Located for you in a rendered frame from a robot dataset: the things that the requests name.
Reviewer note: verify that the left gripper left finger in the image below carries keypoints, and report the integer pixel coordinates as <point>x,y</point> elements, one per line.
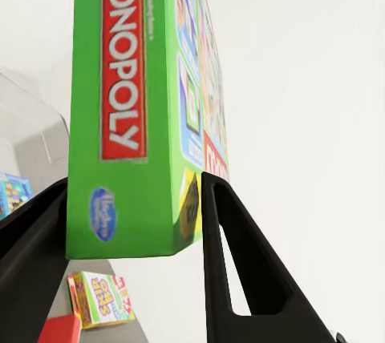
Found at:
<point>32,263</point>

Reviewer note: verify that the toy box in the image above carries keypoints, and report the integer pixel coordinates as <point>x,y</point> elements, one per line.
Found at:
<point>34,138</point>

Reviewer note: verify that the board game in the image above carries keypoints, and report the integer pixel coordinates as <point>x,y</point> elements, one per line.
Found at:
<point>147,118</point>
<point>14,192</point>
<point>100,300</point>

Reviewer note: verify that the desk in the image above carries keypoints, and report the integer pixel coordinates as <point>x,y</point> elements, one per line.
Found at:
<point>130,332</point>

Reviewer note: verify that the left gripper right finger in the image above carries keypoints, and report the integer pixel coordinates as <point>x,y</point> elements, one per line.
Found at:
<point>280,311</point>

